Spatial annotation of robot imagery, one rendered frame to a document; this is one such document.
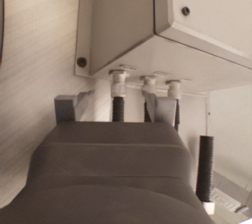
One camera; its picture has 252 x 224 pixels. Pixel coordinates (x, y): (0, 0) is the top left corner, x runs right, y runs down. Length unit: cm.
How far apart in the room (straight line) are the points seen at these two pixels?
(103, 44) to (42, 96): 7
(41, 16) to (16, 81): 7
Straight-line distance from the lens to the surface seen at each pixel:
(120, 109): 16
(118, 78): 16
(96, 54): 18
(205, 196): 28
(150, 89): 18
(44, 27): 20
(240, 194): 519
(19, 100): 18
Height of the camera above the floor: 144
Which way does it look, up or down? 28 degrees up
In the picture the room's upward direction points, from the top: 47 degrees clockwise
